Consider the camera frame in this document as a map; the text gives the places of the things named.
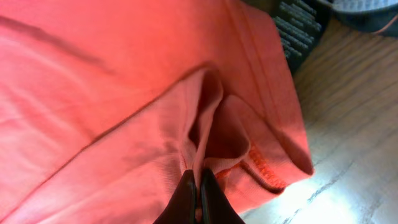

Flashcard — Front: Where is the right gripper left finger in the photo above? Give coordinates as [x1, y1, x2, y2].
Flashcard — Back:
[154, 170, 197, 224]

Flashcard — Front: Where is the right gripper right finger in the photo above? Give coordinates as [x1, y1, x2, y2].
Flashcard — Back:
[200, 169, 245, 224]

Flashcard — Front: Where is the red t-shirt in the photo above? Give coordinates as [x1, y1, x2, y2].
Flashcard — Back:
[1, 0, 313, 223]

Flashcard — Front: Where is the black patterned garment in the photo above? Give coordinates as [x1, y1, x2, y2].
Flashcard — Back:
[244, 0, 397, 73]

